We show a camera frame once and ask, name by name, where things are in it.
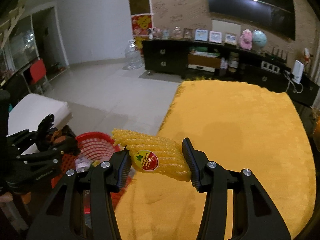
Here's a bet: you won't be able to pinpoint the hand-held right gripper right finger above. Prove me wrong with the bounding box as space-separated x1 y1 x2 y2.
182 137 292 240

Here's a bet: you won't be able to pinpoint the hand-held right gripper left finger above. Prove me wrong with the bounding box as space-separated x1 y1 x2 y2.
26 151 132 240

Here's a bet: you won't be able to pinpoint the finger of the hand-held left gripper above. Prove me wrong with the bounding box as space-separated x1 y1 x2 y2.
6 129 38 153
16 139 80 165

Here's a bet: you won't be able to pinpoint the yellow foam fruit net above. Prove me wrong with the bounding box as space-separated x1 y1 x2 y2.
111 128 192 182

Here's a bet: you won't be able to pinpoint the red plastic mesh basket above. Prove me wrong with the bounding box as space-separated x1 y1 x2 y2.
51 131 133 214

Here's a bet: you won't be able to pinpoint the black and orange wrapper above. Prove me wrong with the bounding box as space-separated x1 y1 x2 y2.
37 114 68 153

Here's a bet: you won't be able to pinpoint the white cushioned seat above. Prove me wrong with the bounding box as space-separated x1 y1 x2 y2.
7 94 73 155

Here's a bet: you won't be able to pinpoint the black chair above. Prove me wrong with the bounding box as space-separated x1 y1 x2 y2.
7 74 28 98

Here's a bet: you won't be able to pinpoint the yellow patterned tablecloth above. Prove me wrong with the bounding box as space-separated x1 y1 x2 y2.
114 80 317 240

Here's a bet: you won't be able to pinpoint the red chair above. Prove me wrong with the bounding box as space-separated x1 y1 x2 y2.
29 59 50 94

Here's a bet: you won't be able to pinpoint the silver media player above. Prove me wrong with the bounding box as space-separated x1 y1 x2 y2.
187 64 215 71

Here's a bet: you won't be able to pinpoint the wooden box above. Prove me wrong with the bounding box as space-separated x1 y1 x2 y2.
187 54 221 68

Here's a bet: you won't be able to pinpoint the black television cabinet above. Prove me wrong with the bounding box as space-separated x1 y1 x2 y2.
142 39 320 107

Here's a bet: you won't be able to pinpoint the stacked jars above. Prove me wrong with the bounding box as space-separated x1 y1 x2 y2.
229 52 239 73

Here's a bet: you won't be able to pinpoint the large clear water jug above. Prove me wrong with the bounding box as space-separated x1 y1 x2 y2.
124 39 143 70

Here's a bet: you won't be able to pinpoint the green folded items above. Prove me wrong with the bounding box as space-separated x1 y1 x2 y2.
190 47 220 55

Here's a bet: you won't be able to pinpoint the wooden lattice shelf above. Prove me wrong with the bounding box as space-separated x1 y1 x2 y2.
0 0 29 48

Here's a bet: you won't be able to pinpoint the small toy figures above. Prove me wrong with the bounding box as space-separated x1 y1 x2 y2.
147 27 162 40

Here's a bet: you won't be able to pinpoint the black router with antennas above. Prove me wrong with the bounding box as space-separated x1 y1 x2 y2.
264 47 287 62

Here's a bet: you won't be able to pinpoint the pink plush toy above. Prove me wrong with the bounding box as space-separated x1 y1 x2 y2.
240 29 253 49

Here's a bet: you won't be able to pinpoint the white upright device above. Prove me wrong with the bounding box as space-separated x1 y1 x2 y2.
293 60 305 83

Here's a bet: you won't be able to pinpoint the light blue globe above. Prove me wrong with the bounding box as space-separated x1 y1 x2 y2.
252 30 267 53

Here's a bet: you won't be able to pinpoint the white board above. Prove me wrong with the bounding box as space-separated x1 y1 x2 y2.
212 20 241 34

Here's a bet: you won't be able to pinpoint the red and white figurine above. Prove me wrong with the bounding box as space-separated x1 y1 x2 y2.
301 48 312 68

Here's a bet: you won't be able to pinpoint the white switch panel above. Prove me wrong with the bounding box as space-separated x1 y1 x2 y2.
260 61 280 72

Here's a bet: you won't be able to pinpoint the white cable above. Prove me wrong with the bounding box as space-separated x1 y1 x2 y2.
283 70 304 93

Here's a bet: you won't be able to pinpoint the white picture frame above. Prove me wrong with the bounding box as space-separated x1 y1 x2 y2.
209 31 222 43

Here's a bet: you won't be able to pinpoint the picture frame with blue print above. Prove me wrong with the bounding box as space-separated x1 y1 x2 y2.
224 32 237 45

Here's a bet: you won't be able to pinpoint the red festive wall hanging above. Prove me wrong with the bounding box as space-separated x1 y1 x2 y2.
131 14 152 53

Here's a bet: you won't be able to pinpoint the black wall television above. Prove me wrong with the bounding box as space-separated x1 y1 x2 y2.
207 0 296 40

